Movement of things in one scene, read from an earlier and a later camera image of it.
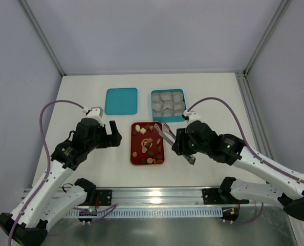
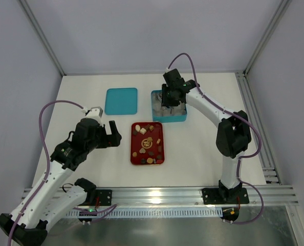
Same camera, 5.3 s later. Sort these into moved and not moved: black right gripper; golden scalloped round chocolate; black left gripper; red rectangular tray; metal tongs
Moved: metal tongs; black right gripper
Not moved: black left gripper; red rectangular tray; golden scalloped round chocolate
